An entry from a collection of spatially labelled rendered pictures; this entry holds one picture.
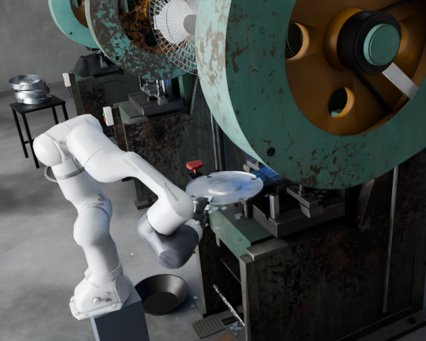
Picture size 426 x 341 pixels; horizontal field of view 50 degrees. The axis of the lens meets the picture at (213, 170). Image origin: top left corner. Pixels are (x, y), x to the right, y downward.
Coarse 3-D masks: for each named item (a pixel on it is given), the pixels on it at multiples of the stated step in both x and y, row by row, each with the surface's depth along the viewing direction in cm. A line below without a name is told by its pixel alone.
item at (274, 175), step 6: (258, 168) 185; (264, 168) 184; (270, 174) 179; (276, 174) 179; (276, 180) 174; (282, 180) 173; (288, 180) 174; (276, 186) 174; (282, 186) 174; (288, 186) 175
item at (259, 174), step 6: (258, 174) 179; (264, 174) 180; (264, 180) 173; (270, 180) 174; (264, 186) 171; (270, 186) 172; (240, 198) 176; (252, 198) 173; (258, 198) 174; (234, 204) 181; (240, 204) 177; (246, 204) 173; (240, 210) 179; (246, 210) 174; (246, 216) 175
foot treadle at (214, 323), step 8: (200, 320) 196; (208, 320) 196; (216, 320) 195; (224, 320) 196; (232, 320) 196; (200, 328) 192; (208, 328) 191; (216, 328) 191; (224, 328) 191; (200, 336) 188
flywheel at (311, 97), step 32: (320, 0) 116; (352, 0) 120; (384, 0) 124; (416, 0) 128; (320, 32) 119; (352, 32) 112; (384, 32) 111; (416, 32) 133; (288, 64) 119; (320, 64) 123; (352, 64) 115; (384, 64) 115; (416, 64) 137; (320, 96) 126; (352, 96) 132; (384, 96) 136; (320, 128) 130; (352, 128) 135
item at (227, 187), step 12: (204, 180) 177; (216, 180) 176; (228, 180) 174; (240, 180) 174; (252, 180) 173; (192, 192) 167; (204, 192) 166; (216, 192) 164; (228, 192) 164; (240, 192) 164; (252, 192) 163
